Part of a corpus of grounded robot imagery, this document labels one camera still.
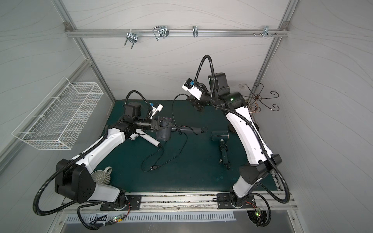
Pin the horizontal aluminium rail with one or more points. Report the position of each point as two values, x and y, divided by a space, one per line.
175 33

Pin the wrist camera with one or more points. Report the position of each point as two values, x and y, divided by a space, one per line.
193 88
155 109

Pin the copper wire glass rack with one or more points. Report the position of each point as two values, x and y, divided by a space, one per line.
255 98

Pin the metal double hook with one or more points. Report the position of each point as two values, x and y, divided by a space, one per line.
160 31

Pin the white wire basket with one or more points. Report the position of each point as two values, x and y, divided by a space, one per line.
57 121

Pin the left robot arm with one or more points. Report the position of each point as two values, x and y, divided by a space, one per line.
73 178

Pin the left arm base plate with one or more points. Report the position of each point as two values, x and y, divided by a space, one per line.
131 202

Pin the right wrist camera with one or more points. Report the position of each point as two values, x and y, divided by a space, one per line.
193 88

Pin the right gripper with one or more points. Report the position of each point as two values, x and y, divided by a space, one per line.
198 101

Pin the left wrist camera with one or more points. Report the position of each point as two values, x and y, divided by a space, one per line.
155 109

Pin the green hair dryer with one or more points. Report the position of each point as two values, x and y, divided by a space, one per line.
222 136

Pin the white hair dryer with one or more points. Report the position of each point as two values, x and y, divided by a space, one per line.
145 136

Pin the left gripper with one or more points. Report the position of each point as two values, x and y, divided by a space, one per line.
157 124

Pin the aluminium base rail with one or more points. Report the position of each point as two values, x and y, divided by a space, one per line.
200 201

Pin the white slotted cable duct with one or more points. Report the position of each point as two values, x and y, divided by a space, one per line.
138 217

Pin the black hair dryer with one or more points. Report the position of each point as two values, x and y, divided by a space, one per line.
169 127

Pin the metal hook clamp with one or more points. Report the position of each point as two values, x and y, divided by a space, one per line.
131 38

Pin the green table mat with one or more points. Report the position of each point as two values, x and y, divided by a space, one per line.
187 163

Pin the striped ceramic mug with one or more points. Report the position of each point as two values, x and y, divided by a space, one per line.
102 176

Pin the right metal hook bracket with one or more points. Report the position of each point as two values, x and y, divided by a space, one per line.
266 32

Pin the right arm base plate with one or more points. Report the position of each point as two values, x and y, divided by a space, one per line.
224 201

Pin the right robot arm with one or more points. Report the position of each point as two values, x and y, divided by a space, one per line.
209 88

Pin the small metal hook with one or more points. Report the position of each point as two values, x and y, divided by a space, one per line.
195 31

